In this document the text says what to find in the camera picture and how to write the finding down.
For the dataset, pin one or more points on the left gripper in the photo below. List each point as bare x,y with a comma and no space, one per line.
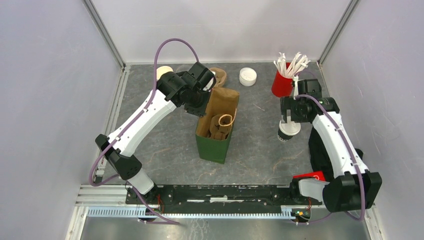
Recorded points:
200,111

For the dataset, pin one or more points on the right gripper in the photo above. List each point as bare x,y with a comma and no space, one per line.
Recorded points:
289,103

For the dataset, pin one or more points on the white cup lid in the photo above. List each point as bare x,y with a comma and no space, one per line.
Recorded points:
289,127

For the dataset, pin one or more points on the cardboard cup carrier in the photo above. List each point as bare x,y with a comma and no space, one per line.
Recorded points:
220,75
220,127

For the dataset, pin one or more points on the black paper coffee cup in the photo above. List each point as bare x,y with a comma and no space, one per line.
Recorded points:
283,136

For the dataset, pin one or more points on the brown paper bag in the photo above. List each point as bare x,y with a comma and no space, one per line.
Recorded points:
222,101

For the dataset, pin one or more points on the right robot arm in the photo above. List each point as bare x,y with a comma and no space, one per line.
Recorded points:
347,184

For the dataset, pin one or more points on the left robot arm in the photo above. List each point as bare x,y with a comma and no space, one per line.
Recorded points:
191,89

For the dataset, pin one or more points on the red straw holder cup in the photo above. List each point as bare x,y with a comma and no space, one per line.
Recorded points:
283,83

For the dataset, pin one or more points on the stack of paper cups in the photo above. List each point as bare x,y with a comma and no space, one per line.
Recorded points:
163,70

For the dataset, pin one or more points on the stack of white lids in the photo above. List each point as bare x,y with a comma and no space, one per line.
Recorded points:
247,76

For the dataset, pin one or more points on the red card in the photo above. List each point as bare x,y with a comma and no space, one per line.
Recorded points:
318,175

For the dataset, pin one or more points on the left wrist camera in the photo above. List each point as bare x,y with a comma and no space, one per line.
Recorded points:
211,83

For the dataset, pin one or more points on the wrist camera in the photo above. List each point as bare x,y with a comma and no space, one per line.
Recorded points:
295,80
211,83

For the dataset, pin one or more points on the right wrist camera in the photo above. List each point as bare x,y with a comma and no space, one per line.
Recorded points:
295,80

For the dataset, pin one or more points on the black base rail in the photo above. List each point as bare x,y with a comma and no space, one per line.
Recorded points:
225,199

